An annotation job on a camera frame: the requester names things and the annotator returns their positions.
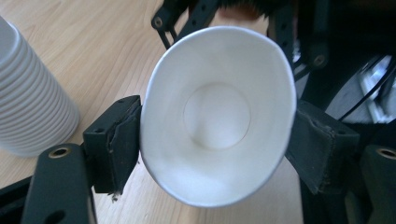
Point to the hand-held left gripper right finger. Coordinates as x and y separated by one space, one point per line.
320 146

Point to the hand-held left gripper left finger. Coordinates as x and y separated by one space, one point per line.
107 146

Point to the stack of white paper cups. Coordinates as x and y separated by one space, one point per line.
28 102

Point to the white paper cup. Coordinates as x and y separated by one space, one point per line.
218 124

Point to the silver metal stand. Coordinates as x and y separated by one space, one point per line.
364 90

